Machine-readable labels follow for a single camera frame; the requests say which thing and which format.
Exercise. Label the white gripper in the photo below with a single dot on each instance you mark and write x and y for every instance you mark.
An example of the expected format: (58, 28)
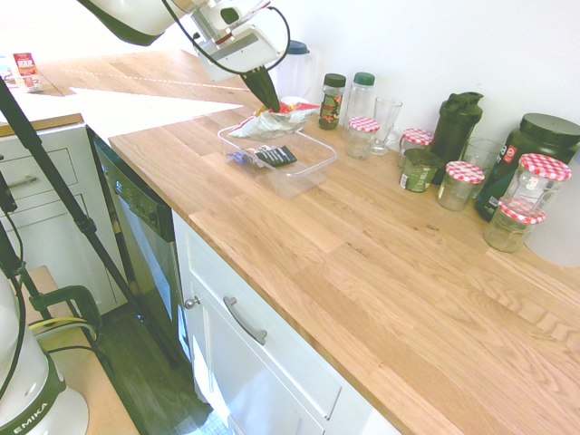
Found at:
(240, 52)

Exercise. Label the spice jar dark lid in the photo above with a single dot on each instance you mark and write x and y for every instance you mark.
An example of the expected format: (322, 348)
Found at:
(333, 102)

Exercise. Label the stainless steel dishwasher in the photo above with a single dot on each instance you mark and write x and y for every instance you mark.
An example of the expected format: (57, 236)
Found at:
(145, 235)

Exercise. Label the blue and white snack bag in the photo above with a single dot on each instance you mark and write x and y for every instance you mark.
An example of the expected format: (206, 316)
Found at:
(238, 158)

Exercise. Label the red and white carton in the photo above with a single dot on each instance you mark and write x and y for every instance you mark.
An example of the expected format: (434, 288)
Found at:
(27, 70)

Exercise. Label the clear plastic rectangular container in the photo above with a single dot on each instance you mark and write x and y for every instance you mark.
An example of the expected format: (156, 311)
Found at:
(308, 154)

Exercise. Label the short clear glass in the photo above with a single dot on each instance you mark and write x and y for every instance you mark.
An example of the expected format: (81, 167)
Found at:
(482, 151)

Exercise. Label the red and white chip bag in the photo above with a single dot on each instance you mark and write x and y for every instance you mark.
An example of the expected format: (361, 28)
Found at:
(276, 122)

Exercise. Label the tall clear drinking glass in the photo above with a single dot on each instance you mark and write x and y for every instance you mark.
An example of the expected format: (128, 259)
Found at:
(386, 122)

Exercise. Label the clear bottle green cap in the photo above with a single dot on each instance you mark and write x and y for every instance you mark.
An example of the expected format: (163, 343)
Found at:
(360, 97)

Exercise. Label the white hanging cloth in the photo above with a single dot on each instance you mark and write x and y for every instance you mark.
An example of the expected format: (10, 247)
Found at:
(208, 385)

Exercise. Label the white counter cabinet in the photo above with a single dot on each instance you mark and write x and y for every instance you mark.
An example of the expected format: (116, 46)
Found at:
(281, 376)

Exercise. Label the dark green jar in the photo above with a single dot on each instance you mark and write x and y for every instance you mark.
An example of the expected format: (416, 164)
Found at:
(419, 172)

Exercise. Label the dark green shaker bottle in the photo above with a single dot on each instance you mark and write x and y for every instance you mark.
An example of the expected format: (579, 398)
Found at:
(455, 131)

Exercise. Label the silver cabinet knob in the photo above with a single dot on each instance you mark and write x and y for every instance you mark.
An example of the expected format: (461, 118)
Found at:
(191, 302)

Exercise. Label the blue and white package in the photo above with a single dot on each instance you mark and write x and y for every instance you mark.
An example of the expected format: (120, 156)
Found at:
(5, 68)

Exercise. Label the white drawer cabinet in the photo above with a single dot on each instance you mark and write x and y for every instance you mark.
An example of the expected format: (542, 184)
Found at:
(68, 156)

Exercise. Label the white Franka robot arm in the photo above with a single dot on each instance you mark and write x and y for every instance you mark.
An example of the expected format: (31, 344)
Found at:
(136, 18)

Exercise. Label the black camera tripod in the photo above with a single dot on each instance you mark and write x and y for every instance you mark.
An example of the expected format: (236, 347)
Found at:
(59, 190)

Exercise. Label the glass jar red checkered lid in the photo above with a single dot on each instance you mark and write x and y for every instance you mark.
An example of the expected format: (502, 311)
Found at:
(461, 188)
(509, 229)
(361, 138)
(414, 142)
(537, 181)

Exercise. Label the green clamp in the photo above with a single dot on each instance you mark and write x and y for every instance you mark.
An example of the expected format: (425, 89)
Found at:
(77, 294)

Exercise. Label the clear pitcher dark blue lid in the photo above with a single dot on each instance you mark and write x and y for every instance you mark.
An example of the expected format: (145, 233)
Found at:
(299, 68)

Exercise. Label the black snack bar wrapper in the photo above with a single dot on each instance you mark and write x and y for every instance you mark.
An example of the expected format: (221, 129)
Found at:
(276, 156)

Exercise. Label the dark Vega protein tub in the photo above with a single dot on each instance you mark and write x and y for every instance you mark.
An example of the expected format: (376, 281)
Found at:
(539, 133)

